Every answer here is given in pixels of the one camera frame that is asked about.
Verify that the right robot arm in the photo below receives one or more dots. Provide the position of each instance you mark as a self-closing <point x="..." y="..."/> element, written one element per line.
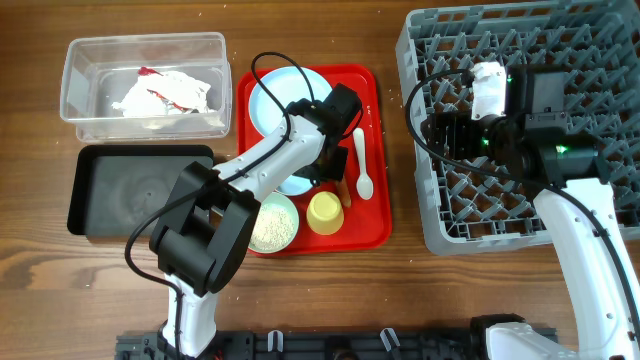
<point x="519" y="121"/>

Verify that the large light blue plate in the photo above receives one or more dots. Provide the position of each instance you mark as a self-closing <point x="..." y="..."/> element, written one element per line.
<point x="287" y="85"/>

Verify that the black waste tray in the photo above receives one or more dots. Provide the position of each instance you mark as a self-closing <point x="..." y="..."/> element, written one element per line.
<point x="117" y="186"/>

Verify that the red serving tray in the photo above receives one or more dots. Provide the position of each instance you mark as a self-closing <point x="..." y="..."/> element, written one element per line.
<point x="367" y="223"/>

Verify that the white paper waste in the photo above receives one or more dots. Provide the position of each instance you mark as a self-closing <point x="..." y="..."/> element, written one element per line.
<point x="165" y="93"/>

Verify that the clear plastic bin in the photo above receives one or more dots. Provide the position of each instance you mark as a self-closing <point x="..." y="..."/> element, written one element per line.
<point x="100" y="70"/>

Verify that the small light blue bowl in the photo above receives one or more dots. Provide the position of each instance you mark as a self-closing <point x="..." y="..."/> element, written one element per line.
<point x="294" y="186"/>

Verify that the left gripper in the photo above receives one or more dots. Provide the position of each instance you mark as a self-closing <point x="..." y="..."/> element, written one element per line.
<point x="336" y="170"/>

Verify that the white rice grains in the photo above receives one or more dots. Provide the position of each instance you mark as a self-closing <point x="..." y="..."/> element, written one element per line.
<point x="273" y="230"/>

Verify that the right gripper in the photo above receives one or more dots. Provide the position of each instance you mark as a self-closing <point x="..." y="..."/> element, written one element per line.
<point x="459" y="124"/>

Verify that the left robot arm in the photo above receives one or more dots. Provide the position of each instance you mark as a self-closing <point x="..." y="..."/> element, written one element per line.
<point x="203" y="232"/>

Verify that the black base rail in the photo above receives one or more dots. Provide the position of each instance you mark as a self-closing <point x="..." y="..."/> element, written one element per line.
<point x="385" y="344"/>

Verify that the orange carrot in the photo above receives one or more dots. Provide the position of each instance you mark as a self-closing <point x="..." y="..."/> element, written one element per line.
<point x="343" y="193"/>

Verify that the green bowl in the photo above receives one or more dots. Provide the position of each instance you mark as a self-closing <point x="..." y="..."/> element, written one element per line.
<point x="283" y="201"/>

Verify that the white plastic spoon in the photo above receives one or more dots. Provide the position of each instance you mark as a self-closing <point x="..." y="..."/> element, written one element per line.
<point x="364" y="184"/>

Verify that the yellow plastic cup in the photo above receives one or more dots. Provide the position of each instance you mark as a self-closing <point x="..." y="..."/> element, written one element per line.
<point x="324" y="213"/>

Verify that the grey dishwasher rack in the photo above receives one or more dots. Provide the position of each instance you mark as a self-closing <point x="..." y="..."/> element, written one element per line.
<point x="596" y="43"/>

